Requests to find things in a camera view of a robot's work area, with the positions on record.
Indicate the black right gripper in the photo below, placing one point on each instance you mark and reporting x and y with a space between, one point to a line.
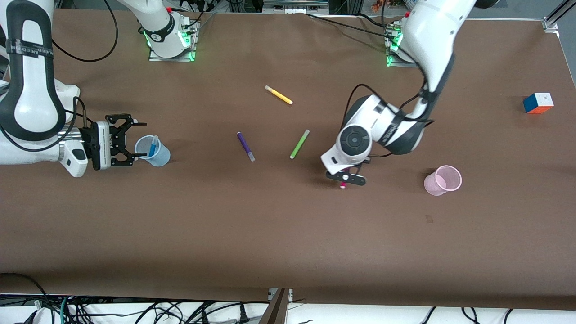
100 145

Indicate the blue marker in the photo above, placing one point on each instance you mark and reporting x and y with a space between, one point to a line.
153 146

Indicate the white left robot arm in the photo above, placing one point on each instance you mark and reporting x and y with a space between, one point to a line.
432 36

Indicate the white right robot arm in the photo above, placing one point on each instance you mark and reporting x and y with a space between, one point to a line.
31 90

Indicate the translucent blue cup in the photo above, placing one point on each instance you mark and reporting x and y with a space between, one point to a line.
159 157

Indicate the purple marker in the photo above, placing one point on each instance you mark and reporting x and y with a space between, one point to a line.
245 145

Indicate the yellow marker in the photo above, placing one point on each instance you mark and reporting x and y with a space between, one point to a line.
279 95

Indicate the green marker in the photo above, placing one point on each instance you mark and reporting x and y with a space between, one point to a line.
299 144

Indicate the black power plug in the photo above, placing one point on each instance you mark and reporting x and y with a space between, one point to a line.
243 313

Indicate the translucent pink cup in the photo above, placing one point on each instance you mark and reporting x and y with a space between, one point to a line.
438 182

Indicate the colourful puzzle cube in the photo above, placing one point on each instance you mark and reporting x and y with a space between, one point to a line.
537 103

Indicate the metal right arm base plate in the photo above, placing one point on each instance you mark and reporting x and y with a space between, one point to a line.
188 51

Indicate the aluminium frame rail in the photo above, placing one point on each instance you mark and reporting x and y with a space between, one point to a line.
294 5

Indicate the metal table post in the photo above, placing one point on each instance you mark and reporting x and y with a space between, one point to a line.
275 308

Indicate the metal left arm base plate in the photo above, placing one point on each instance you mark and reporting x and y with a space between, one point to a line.
392 60

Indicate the aluminium corner bracket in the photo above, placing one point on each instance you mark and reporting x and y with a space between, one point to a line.
552 20

